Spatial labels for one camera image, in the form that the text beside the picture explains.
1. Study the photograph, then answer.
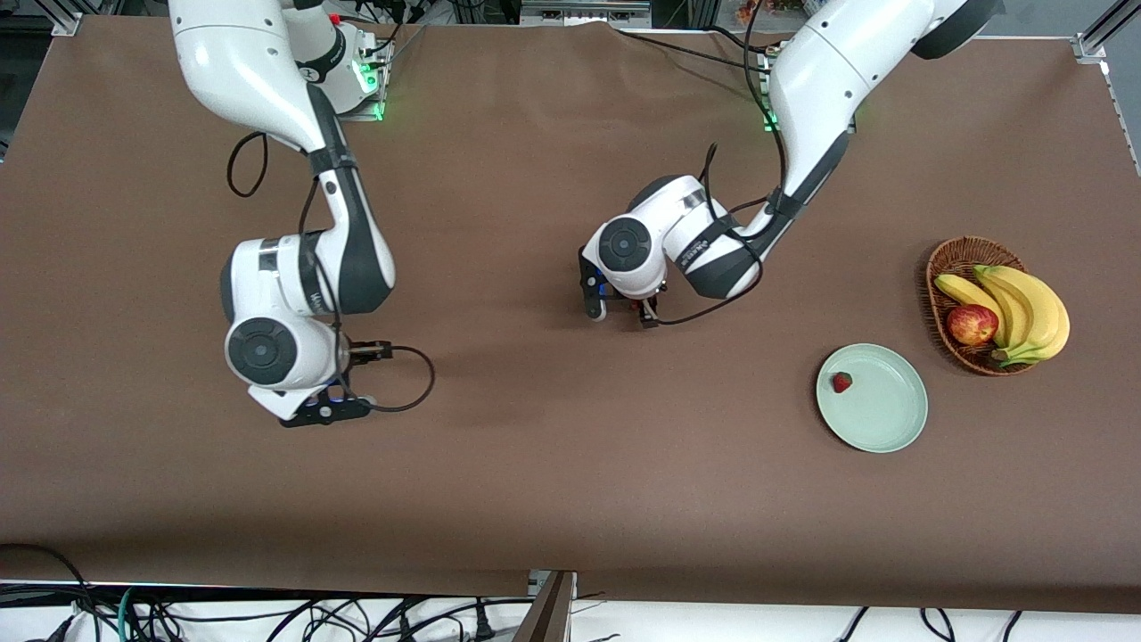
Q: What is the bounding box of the pale green round plate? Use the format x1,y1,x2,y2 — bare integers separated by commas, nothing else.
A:
816,343,929,455

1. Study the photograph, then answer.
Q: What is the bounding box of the brown table cover sheet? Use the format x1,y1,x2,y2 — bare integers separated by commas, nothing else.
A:
0,16,1141,616

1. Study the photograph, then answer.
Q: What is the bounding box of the small yellow banana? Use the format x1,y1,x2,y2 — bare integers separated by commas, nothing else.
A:
933,273,1010,349

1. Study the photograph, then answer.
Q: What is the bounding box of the brown wicker basket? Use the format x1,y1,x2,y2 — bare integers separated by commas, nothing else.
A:
925,235,1044,377

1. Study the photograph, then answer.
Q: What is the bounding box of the orange red package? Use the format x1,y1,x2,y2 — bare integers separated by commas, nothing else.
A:
735,0,808,26

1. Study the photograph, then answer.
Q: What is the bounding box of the red apple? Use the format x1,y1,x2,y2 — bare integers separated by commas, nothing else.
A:
946,304,1000,347

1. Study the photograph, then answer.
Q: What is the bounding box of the large yellow banana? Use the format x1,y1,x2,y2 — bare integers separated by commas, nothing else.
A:
985,266,1071,368

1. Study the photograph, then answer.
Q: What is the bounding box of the aluminium edge extrusion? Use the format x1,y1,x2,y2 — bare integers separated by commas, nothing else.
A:
1074,0,1141,175

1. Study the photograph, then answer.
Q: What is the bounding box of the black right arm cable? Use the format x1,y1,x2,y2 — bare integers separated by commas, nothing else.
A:
226,132,437,414

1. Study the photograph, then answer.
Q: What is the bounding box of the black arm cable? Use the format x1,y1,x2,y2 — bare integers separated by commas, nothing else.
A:
226,132,437,414
655,0,794,327

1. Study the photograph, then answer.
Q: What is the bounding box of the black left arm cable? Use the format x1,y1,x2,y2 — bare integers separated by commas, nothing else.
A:
655,0,794,327

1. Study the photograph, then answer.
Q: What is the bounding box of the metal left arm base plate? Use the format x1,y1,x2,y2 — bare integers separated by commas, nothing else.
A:
758,52,778,133

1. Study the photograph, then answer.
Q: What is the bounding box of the long black base cable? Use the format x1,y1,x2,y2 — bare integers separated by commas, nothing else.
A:
613,29,775,74

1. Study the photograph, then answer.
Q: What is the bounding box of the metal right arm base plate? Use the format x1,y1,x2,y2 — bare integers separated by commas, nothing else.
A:
339,40,393,122

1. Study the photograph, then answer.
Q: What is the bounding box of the short black base cable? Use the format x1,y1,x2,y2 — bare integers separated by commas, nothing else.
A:
709,25,785,54

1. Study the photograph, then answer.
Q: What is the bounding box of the aluminium frame bar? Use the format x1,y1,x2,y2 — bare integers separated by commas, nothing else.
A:
520,0,653,28

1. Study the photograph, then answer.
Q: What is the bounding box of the thin grey base cable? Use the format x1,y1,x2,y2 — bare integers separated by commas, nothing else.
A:
361,18,429,74

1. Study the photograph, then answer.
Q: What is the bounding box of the teal cable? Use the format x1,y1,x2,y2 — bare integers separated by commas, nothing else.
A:
116,584,148,642

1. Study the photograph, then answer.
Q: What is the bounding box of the thick black floor cable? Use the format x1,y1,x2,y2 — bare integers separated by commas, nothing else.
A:
0,542,101,642

